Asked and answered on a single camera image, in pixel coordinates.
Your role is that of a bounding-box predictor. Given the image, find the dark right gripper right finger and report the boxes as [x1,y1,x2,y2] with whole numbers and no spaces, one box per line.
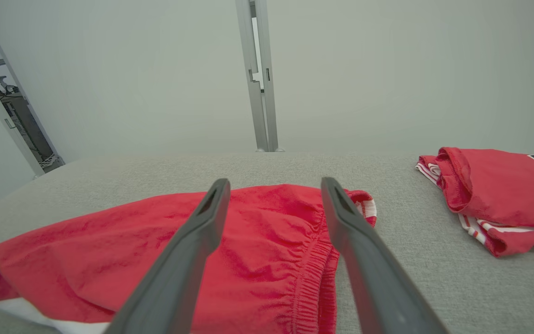
[321,176,449,334]

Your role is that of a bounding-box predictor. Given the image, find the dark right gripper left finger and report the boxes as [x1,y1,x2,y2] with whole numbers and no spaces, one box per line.
[104,178,232,334]

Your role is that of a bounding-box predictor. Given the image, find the red white shorts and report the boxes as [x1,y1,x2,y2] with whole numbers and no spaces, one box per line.
[0,183,378,334]

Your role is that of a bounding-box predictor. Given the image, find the red white jersey shirt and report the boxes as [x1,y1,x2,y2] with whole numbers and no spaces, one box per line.
[415,147,534,258]

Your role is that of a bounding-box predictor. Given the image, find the dark equipment cart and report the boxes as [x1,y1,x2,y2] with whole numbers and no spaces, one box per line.
[0,75,65,169]

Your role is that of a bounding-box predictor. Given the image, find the grey partition joint post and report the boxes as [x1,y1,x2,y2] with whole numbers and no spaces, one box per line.
[235,0,286,153]

